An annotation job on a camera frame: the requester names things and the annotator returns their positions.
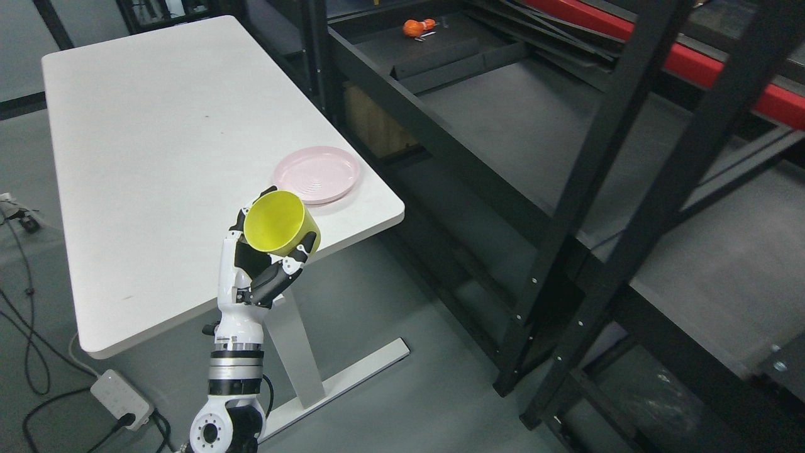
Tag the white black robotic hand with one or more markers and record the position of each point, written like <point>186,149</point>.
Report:
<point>249,282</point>

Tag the yellow plastic cup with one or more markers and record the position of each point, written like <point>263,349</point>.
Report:
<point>279,221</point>

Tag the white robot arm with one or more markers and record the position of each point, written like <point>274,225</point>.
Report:
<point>232,419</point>

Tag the black metal shelf rack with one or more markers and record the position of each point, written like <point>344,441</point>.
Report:
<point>579,207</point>

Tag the pink plastic plate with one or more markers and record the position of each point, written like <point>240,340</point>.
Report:
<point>318,175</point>

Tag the white standing desk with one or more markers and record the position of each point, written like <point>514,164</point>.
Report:
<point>158,140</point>

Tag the white power strip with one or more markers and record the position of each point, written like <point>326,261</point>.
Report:
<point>122,398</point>

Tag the orange toy object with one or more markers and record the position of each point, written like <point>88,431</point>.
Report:
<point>416,29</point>

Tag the red metal beam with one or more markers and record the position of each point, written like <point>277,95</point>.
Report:
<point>776,103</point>

